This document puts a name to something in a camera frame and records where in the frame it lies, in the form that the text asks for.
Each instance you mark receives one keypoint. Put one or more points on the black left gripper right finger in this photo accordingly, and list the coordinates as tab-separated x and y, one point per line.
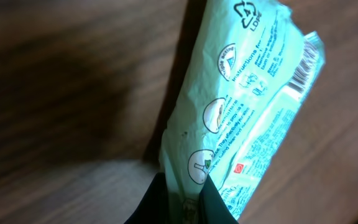
211	208

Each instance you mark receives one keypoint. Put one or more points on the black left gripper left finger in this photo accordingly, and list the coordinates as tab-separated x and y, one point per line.
153	208

